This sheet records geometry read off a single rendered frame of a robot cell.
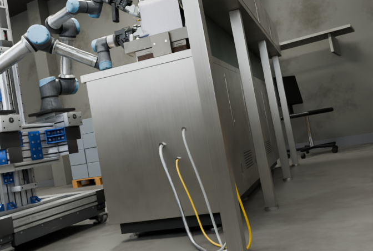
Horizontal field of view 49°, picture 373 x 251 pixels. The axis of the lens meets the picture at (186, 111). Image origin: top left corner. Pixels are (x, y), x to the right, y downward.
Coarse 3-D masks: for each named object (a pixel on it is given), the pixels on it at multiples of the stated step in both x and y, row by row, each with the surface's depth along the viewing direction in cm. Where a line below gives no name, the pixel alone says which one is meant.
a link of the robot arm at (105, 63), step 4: (100, 52) 242; (104, 52) 242; (108, 52) 244; (100, 56) 242; (104, 56) 242; (108, 56) 243; (100, 60) 242; (104, 60) 242; (108, 60) 243; (100, 64) 242; (104, 64) 241; (108, 64) 242; (100, 68) 243; (104, 68) 242; (108, 68) 243
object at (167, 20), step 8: (176, 8) 231; (144, 16) 237; (152, 16) 235; (160, 16) 234; (168, 16) 232; (176, 16) 231; (144, 24) 237; (152, 24) 235; (160, 24) 234; (168, 24) 232; (176, 24) 231; (144, 32) 237; (152, 32) 235; (160, 32) 234
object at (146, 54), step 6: (174, 42) 211; (180, 42) 210; (186, 42) 210; (150, 48) 215; (174, 48) 211; (180, 48) 210; (186, 48) 209; (138, 54) 217; (144, 54) 216; (150, 54) 215; (138, 60) 218
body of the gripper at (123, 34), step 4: (128, 28) 236; (132, 28) 240; (116, 32) 241; (120, 32) 240; (124, 32) 237; (128, 32) 238; (132, 32) 237; (116, 36) 241; (120, 36) 241; (124, 36) 237; (128, 36) 238; (116, 40) 240; (124, 40) 238; (128, 40) 236; (116, 44) 241
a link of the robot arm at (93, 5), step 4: (92, 0) 252; (88, 4) 249; (92, 4) 251; (96, 4) 252; (100, 4) 253; (88, 8) 249; (92, 8) 251; (96, 8) 253; (100, 8) 255; (88, 12) 251; (92, 12) 253; (96, 12) 254; (100, 12) 257; (92, 16) 255; (96, 16) 256
